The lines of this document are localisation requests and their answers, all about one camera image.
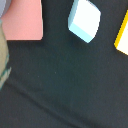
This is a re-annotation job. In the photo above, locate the light blue milk carton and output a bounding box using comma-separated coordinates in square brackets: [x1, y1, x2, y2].
[68, 0, 101, 43]

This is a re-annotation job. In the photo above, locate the grey teal gripper finger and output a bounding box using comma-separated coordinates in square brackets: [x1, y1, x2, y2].
[0, 20, 11, 89]

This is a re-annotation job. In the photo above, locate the yellow butter box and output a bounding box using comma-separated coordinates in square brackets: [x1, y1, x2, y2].
[114, 11, 128, 55]

